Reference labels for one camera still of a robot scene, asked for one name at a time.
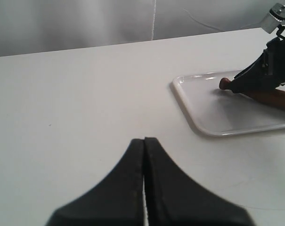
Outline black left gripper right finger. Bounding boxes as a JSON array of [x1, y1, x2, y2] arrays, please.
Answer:
[[144, 137, 255, 226]]

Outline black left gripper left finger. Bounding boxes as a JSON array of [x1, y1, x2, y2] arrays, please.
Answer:
[[47, 139, 144, 226]]

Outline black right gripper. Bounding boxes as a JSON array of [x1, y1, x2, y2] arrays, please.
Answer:
[[227, 37, 285, 93]]

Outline brown wooden pestle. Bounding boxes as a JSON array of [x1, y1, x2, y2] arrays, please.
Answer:
[[219, 78, 285, 111]]

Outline white rectangular plastic tray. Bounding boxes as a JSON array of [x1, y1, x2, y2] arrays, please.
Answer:
[[171, 70, 285, 137]]

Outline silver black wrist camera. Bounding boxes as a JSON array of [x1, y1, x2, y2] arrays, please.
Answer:
[[261, 3, 285, 39]]

